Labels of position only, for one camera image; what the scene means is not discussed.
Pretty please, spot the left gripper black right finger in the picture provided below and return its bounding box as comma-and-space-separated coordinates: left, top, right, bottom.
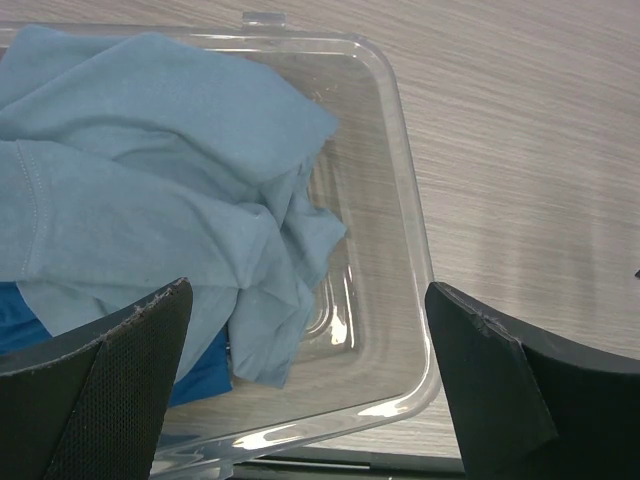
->
425, 282, 639, 479

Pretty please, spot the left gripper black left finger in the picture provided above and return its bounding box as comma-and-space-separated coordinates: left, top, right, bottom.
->
1, 278, 193, 479

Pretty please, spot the grey-blue t-shirt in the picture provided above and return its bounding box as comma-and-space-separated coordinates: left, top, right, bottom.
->
1, 26, 345, 388

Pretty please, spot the dark blue t-shirt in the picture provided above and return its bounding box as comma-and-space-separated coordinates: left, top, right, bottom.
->
1, 282, 232, 407

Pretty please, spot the clear plastic bin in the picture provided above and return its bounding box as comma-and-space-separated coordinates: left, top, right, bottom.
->
0, 11, 442, 480

